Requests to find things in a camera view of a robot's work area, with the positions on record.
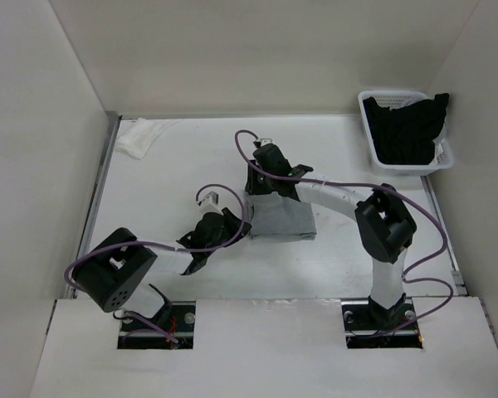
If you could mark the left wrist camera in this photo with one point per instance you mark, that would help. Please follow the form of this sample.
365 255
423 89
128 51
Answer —
209 203

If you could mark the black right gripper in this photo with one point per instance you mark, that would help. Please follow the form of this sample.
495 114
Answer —
254 188

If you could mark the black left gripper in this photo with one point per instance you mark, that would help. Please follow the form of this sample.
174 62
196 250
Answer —
235 225

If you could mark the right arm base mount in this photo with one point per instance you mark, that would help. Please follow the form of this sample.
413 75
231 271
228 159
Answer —
366 327

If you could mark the black tank top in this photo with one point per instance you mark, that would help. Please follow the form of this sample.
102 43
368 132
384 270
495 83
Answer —
405 136

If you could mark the white plastic basket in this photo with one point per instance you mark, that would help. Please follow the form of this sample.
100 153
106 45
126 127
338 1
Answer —
395 99

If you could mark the white folded cloth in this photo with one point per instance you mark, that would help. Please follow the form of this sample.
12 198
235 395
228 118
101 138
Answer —
136 139

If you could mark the grey tank top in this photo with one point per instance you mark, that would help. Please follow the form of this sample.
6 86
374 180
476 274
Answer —
279 219

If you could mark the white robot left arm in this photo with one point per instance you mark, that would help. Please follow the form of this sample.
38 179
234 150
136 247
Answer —
112 272

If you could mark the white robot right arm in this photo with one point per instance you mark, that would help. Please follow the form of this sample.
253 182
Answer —
385 225

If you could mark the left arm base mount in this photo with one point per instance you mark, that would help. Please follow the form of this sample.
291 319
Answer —
178 319

